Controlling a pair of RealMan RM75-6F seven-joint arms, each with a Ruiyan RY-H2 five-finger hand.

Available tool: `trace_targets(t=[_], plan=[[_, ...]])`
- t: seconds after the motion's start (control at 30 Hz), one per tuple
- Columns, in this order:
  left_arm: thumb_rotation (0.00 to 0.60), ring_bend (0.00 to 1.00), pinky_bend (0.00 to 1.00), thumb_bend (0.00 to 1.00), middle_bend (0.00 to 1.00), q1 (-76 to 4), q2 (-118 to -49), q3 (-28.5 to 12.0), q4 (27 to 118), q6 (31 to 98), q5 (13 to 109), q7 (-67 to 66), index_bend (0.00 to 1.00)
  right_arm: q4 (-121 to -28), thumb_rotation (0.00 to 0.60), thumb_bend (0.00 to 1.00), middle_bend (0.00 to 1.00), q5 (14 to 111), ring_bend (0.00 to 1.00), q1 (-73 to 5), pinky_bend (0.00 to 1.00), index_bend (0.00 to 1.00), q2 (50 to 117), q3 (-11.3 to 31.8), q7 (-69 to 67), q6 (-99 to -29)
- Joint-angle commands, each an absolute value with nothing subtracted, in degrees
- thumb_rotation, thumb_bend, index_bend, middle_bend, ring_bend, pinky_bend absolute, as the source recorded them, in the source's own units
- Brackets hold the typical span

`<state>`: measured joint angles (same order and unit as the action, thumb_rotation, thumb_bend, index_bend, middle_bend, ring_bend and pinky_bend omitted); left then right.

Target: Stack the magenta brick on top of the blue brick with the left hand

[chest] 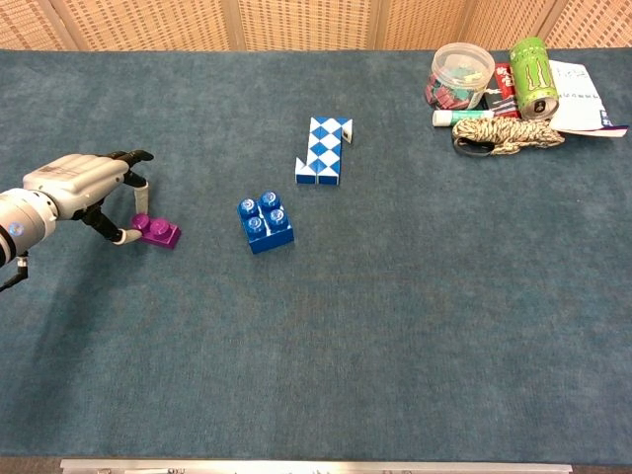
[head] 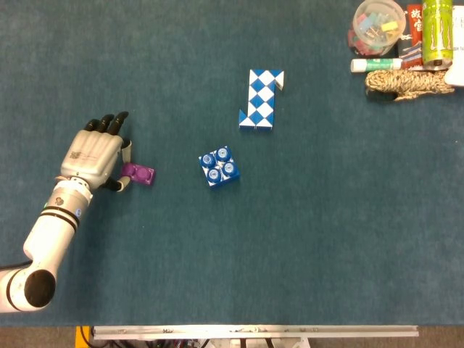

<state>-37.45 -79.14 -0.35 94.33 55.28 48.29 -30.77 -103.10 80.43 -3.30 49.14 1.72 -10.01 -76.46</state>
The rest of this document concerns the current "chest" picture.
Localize white green glue stick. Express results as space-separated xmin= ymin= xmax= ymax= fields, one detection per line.
xmin=432 ymin=109 xmax=495 ymax=128

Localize blue toy brick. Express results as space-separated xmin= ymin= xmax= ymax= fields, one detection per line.
xmin=236 ymin=190 xmax=295 ymax=256

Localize white paper booklet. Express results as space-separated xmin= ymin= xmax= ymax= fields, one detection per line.
xmin=546 ymin=59 xmax=630 ymax=139

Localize teal table cloth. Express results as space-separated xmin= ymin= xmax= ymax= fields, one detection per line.
xmin=0 ymin=48 xmax=632 ymax=460

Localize red black card box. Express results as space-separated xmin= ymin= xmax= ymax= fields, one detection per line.
xmin=481 ymin=62 xmax=522 ymax=119

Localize blue white snake puzzle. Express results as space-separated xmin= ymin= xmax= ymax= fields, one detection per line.
xmin=294 ymin=116 xmax=355 ymax=187

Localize black ring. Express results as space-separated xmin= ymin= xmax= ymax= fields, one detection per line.
xmin=452 ymin=136 xmax=500 ymax=159

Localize green energy drink can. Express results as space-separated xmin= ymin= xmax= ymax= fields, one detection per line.
xmin=509 ymin=36 xmax=560 ymax=121

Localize clear plastic jar of clips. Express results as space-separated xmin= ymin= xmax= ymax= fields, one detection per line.
xmin=424 ymin=42 xmax=497 ymax=112

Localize coiled camouflage rope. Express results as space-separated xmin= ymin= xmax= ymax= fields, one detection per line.
xmin=451 ymin=116 xmax=566 ymax=157

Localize aluminium rail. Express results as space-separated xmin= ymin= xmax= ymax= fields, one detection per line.
xmin=59 ymin=458 xmax=574 ymax=474

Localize woven folding screen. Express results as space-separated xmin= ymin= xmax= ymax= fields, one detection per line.
xmin=0 ymin=0 xmax=632 ymax=52

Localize purple toy brick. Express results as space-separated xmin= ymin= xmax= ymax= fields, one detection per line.
xmin=130 ymin=212 xmax=183 ymax=251

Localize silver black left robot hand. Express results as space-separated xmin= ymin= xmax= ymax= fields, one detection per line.
xmin=22 ymin=149 xmax=155 ymax=247

